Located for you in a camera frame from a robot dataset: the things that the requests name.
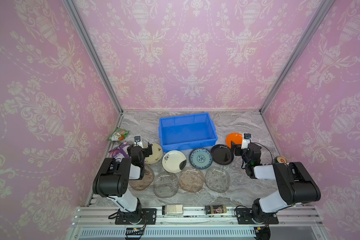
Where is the brown tinted glass plate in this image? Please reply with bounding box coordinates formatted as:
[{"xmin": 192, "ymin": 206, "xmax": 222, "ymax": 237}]
[{"xmin": 129, "ymin": 165, "xmax": 155, "ymax": 191}]

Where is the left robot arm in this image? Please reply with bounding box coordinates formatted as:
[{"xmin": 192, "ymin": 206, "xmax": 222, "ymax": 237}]
[{"xmin": 93, "ymin": 143, "xmax": 153, "ymax": 217}]

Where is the orange plastic plate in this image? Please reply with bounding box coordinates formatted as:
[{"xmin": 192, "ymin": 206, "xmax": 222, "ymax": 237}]
[{"xmin": 226, "ymin": 133, "xmax": 243, "ymax": 148}]

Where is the green tin can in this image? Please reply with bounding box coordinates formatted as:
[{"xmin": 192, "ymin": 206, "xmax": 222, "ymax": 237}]
[{"xmin": 273, "ymin": 156, "xmax": 288, "ymax": 164}]

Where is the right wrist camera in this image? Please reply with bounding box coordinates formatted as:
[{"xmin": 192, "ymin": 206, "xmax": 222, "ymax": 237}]
[{"xmin": 241, "ymin": 133, "xmax": 252, "ymax": 149}]

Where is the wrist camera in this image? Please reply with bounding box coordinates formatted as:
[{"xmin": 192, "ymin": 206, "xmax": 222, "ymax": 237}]
[
  {"xmin": 134, "ymin": 136, "xmax": 144, "ymax": 148},
  {"xmin": 241, "ymin": 133, "xmax": 252, "ymax": 149}
]

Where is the black round plate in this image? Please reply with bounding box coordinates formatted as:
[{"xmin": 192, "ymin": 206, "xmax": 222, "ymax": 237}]
[{"xmin": 211, "ymin": 144, "xmax": 235, "ymax": 166}]

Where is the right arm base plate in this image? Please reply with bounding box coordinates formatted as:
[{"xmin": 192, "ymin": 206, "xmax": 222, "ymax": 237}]
[{"xmin": 234, "ymin": 206, "xmax": 279, "ymax": 225}]

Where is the dark spice jar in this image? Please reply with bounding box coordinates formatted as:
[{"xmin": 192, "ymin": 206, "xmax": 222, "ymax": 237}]
[{"xmin": 205, "ymin": 205, "xmax": 228, "ymax": 215}]

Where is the grey clear glass plate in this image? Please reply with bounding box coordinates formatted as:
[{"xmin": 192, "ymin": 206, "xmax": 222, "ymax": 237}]
[{"xmin": 154, "ymin": 172, "xmax": 179, "ymax": 198}]

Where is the amber glass plate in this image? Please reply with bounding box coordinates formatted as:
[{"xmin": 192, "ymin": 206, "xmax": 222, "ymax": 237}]
[{"xmin": 179, "ymin": 168, "xmax": 205, "ymax": 193}]

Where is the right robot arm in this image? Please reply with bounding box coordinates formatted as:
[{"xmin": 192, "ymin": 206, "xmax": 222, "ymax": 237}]
[{"xmin": 231, "ymin": 142, "xmax": 321, "ymax": 223}]

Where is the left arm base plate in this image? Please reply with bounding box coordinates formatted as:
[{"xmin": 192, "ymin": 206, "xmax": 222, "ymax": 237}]
[{"xmin": 115, "ymin": 208, "xmax": 157, "ymax": 225}]

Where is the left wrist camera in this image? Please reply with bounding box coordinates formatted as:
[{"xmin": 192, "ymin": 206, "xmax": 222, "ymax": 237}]
[{"xmin": 134, "ymin": 136, "xmax": 144, "ymax": 148}]

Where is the blue plastic bin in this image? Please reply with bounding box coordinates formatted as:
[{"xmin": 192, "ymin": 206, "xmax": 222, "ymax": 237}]
[{"xmin": 159, "ymin": 113, "xmax": 218, "ymax": 153}]

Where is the white plate black accent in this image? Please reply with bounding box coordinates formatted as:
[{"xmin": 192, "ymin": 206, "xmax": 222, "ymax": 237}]
[{"xmin": 162, "ymin": 151, "xmax": 187, "ymax": 173}]

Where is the purple snack packet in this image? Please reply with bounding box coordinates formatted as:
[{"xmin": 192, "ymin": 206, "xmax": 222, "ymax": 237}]
[{"xmin": 109, "ymin": 142, "xmax": 130, "ymax": 159}]

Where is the white jar on rail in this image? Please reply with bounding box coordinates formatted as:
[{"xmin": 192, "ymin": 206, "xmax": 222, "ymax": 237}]
[{"xmin": 162, "ymin": 204, "xmax": 184, "ymax": 216}]

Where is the blue patterned ceramic plate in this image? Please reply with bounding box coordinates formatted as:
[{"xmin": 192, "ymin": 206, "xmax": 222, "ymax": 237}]
[{"xmin": 190, "ymin": 148, "xmax": 213, "ymax": 170}]

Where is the green snack packet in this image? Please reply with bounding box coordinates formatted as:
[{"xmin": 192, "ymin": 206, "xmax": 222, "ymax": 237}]
[{"xmin": 108, "ymin": 128, "xmax": 129, "ymax": 142}]

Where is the cream round plate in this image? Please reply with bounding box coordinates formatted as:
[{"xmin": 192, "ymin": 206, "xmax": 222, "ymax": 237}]
[{"xmin": 145, "ymin": 143, "xmax": 163, "ymax": 165}]

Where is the aluminium front rail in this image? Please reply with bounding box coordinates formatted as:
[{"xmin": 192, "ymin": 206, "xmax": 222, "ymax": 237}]
[{"xmin": 66, "ymin": 206, "xmax": 330, "ymax": 240}]

